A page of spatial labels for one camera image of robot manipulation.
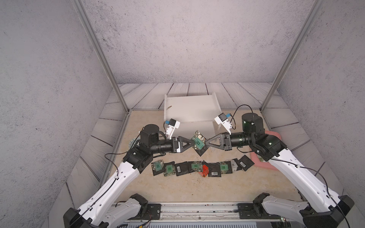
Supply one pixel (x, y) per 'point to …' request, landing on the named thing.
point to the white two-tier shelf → (195, 111)
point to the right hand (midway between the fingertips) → (208, 145)
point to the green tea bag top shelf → (197, 166)
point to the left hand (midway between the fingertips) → (193, 146)
